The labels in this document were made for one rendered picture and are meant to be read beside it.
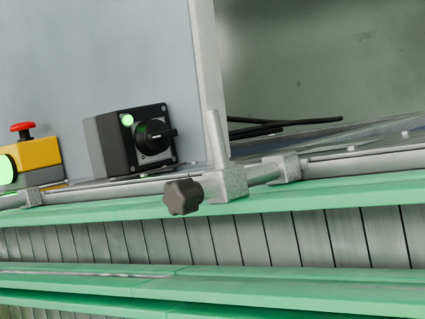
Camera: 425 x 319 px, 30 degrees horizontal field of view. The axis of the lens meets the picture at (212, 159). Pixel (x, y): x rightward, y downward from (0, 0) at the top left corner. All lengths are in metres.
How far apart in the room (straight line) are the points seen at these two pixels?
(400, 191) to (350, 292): 0.10
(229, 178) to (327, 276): 0.11
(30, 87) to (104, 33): 0.24
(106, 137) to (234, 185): 0.38
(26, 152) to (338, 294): 0.72
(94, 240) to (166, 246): 0.14
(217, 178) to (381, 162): 0.13
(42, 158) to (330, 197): 0.73
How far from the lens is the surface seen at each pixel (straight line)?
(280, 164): 0.66
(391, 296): 0.55
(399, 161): 0.61
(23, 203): 1.04
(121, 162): 0.96
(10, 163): 1.21
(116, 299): 0.83
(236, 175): 0.62
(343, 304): 0.56
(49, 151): 1.22
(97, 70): 1.12
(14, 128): 1.23
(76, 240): 0.99
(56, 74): 1.22
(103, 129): 0.98
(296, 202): 0.57
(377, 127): 1.04
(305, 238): 0.69
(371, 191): 0.52
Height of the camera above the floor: 1.37
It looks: 40 degrees down
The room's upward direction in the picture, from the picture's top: 104 degrees counter-clockwise
